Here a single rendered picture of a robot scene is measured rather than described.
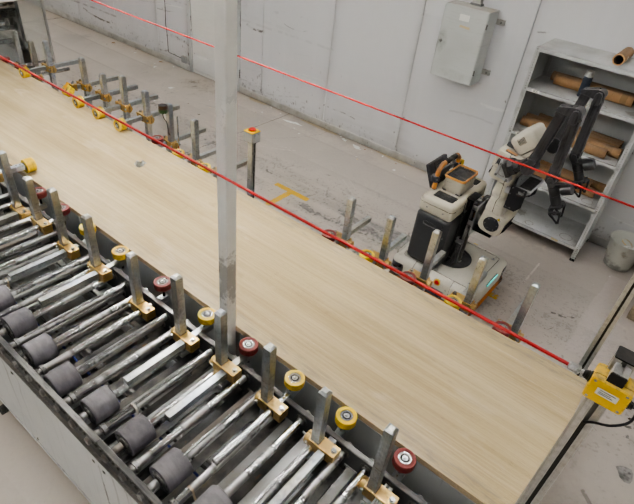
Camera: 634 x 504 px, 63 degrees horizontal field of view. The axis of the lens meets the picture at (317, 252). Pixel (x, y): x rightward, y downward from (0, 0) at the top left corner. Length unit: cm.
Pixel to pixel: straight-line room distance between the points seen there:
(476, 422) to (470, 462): 18
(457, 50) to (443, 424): 358
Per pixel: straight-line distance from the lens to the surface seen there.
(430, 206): 352
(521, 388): 230
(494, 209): 351
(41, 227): 302
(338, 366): 212
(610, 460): 352
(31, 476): 306
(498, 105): 514
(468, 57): 491
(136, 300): 246
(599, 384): 116
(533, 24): 495
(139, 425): 203
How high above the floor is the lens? 251
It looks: 37 degrees down
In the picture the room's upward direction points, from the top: 7 degrees clockwise
